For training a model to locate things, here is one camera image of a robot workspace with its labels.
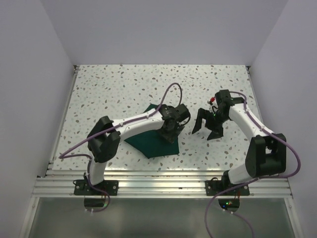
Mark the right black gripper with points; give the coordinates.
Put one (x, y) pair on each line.
(216, 131)

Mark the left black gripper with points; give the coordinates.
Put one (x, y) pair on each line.
(171, 136)

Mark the green surgical cloth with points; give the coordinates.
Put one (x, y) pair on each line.
(142, 133)

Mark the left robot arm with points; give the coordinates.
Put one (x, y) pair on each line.
(104, 140)

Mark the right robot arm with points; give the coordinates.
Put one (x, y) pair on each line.
(266, 155)

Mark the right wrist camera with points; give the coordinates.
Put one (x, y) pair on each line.
(212, 104)

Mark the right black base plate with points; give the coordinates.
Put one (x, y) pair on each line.
(231, 192)

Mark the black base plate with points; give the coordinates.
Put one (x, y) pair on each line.
(231, 192)
(97, 197)

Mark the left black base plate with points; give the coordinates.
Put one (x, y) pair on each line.
(97, 197)

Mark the aluminium rail frame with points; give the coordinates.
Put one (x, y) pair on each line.
(161, 197)

